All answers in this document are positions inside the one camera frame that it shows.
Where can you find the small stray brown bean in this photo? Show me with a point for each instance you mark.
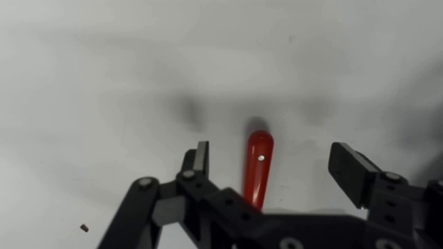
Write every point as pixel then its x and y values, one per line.
pixel 83 227

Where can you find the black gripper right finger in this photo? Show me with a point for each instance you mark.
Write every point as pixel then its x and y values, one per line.
pixel 350 173

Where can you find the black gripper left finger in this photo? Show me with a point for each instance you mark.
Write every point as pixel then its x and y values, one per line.
pixel 201 161

